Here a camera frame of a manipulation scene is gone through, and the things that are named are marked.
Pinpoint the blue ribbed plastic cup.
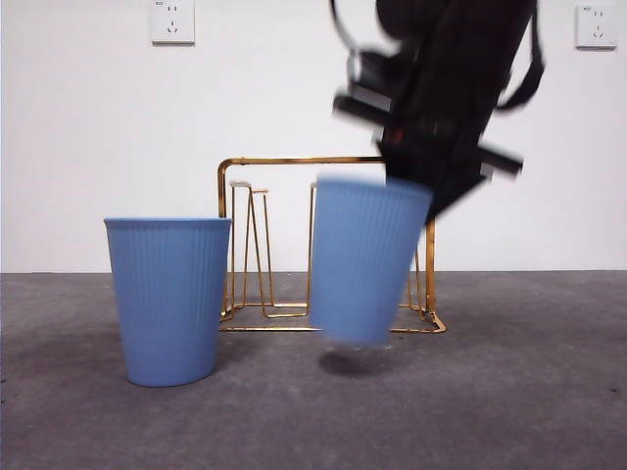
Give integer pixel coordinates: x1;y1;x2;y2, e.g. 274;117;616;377
103;217;233;388
308;175;435;350

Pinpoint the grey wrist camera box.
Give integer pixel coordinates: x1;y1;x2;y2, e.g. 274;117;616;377
346;48;396;99

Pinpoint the gold wire cup rack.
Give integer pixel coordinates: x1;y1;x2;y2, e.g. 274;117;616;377
216;155;448;335

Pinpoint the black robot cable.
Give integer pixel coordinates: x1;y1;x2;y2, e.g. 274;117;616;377
328;0;366;53
497;0;547;110

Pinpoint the white wall power socket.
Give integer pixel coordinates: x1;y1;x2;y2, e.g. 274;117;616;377
573;4;618;52
149;0;196;48

